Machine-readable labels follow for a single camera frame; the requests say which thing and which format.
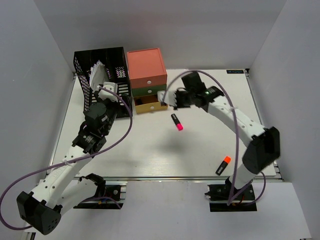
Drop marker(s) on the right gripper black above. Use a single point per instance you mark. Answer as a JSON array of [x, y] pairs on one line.
[[179, 106]]

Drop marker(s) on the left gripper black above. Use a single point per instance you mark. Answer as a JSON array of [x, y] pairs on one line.
[[122, 110]]

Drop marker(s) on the pink black highlighter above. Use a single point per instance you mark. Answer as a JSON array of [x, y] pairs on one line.
[[177, 122]]

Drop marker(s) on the yellow bottom drawer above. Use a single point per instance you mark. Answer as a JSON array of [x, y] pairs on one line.
[[148, 103]]

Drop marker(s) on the coral top drawer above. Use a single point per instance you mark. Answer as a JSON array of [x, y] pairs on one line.
[[144, 82]]

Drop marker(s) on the green drawer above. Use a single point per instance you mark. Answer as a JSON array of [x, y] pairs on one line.
[[149, 90]]

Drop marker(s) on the orange black highlighter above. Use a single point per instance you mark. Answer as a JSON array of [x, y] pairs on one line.
[[223, 165]]

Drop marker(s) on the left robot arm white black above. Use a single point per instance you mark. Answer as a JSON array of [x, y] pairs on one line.
[[44, 206]]

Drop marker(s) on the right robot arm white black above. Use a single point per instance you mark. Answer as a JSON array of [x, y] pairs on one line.
[[257, 146]]

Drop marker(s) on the white paper stack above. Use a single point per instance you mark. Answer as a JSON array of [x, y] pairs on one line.
[[98, 75]]

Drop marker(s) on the coral drawer cabinet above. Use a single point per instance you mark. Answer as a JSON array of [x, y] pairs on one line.
[[145, 63]]

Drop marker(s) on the black mesh file organizer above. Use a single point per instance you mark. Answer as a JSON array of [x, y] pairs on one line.
[[115, 61]]

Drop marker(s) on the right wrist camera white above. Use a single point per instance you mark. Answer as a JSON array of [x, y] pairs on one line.
[[167, 98]]

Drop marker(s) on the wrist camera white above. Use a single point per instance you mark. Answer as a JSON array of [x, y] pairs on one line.
[[167, 98], [107, 91]]

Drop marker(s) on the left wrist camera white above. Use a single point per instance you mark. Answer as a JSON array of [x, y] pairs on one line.
[[107, 91]]

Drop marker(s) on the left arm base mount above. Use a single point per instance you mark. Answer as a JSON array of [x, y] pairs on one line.
[[106, 197]]

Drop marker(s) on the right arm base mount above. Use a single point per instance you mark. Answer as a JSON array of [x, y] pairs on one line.
[[218, 195]]

